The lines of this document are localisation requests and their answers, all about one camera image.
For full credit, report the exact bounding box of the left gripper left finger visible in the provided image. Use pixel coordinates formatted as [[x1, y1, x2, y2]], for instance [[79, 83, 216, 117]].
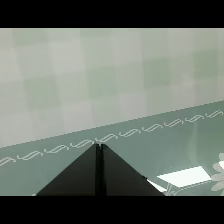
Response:
[[35, 143, 99, 197]]

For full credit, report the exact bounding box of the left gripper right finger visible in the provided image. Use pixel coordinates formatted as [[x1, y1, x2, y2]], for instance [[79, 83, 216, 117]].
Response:
[[99, 143, 165, 197]]

